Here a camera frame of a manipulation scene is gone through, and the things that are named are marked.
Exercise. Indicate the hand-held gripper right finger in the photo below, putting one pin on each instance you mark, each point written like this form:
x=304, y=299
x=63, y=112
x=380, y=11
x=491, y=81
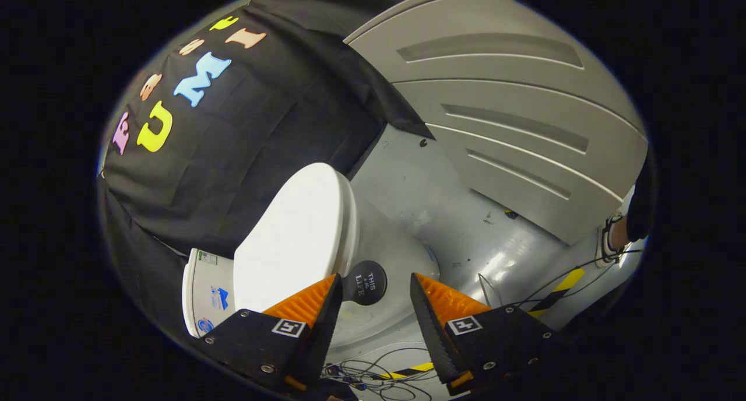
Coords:
x=434, y=337

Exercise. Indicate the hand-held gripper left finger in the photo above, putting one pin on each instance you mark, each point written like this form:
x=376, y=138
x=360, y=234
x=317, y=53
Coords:
x=326, y=331

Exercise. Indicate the white toilet lid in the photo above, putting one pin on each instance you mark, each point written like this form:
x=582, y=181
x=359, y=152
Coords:
x=297, y=238

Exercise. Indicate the white toilet bowl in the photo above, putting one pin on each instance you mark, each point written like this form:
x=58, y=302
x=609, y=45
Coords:
x=402, y=249

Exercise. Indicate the yellow black striped tape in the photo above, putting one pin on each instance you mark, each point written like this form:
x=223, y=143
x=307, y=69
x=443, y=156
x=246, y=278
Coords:
x=568, y=280
x=417, y=369

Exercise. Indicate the black round disc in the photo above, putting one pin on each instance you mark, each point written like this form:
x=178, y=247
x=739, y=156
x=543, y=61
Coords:
x=367, y=284

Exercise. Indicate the white shoe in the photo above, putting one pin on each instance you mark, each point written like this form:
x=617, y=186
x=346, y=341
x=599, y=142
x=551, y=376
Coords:
x=606, y=246

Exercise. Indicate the black backdrop cloth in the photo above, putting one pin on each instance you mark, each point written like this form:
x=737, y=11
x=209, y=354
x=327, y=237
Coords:
x=233, y=156

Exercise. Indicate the grey ribbed panel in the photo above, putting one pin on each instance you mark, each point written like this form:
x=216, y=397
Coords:
x=495, y=98

